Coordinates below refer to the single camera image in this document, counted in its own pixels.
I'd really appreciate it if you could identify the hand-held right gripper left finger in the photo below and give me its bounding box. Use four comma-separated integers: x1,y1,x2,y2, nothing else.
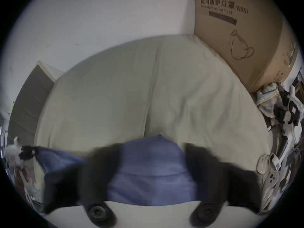
43,143,124,225

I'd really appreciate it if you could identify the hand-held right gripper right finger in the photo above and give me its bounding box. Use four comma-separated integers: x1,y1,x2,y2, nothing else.
185,143,262,226

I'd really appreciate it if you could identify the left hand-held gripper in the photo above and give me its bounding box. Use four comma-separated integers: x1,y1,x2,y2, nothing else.
5,137,40,168

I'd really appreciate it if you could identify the dark blue shirt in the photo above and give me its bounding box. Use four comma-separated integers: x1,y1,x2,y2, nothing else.
36,134,202,206

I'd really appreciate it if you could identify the dark brown wooden panel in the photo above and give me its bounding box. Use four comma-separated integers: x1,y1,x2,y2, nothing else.
8,64,56,140

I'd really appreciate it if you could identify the striped bunched cloth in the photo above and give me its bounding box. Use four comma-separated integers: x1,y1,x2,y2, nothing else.
255,83,282,119

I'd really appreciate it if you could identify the bed with beige sheet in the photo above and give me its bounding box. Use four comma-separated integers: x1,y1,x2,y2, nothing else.
33,34,274,214

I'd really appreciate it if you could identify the spare hand-held gripper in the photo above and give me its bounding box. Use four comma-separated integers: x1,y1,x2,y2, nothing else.
273,85,303,125

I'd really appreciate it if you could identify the large brown cardboard carton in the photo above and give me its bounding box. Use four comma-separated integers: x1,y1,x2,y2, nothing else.
193,0,300,93

